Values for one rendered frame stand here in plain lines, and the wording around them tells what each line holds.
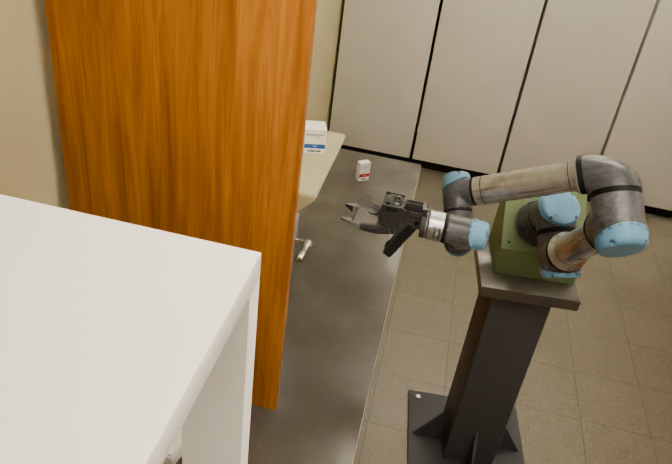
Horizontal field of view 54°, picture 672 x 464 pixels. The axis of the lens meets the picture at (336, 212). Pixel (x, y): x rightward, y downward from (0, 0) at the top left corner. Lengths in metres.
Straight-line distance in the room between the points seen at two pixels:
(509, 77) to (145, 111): 3.44
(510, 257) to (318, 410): 0.88
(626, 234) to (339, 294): 0.85
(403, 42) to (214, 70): 3.31
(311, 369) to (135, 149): 0.76
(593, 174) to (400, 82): 3.00
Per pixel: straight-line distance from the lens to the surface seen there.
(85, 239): 0.41
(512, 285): 2.23
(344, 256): 2.18
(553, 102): 4.58
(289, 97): 1.20
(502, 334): 2.40
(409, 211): 1.64
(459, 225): 1.64
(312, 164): 1.49
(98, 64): 1.33
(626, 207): 1.65
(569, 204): 2.06
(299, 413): 1.68
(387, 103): 4.62
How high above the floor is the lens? 2.22
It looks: 32 degrees down
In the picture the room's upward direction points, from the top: 8 degrees clockwise
